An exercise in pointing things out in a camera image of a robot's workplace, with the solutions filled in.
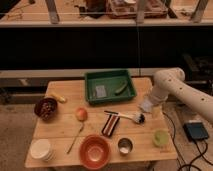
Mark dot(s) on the wooden table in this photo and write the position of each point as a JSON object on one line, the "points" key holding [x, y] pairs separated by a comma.
{"points": [[62, 129]]}

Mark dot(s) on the yellow banana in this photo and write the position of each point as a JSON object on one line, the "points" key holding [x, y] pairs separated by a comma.
{"points": [[59, 98]]}

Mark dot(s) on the green plastic tray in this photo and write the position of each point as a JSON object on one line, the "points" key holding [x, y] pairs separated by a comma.
{"points": [[112, 80]]}

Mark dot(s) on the orange plastic bowl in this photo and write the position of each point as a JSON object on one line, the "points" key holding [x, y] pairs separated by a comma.
{"points": [[94, 152]]}

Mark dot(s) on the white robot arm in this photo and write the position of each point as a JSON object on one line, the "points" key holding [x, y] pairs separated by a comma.
{"points": [[171, 81]]}

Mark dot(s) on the dark bowl of nuts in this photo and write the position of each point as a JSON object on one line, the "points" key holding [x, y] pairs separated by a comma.
{"points": [[46, 108]]}

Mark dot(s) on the long metal spoon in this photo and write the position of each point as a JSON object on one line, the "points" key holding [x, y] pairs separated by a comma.
{"points": [[76, 136]]}

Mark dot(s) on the small metal cup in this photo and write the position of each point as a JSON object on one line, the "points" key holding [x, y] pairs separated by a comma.
{"points": [[125, 146]]}

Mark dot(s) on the black foot pedal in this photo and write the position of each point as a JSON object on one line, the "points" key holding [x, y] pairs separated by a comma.
{"points": [[195, 131]]}

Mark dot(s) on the red yellow apple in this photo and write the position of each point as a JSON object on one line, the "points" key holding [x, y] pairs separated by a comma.
{"points": [[81, 114]]}

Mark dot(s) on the green cucumber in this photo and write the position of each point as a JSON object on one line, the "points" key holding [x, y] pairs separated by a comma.
{"points": [[121, 88]]}

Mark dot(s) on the grey sponge in tray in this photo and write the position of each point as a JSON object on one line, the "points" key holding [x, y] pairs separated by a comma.
{"points": [[100, 91]]}

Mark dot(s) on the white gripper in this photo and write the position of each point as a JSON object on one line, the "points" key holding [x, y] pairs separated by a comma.
{"points": [[147, 104]]}

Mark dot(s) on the green plastic cup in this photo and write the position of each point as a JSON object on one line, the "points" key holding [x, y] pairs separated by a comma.
{"points": [[160, 138]]}

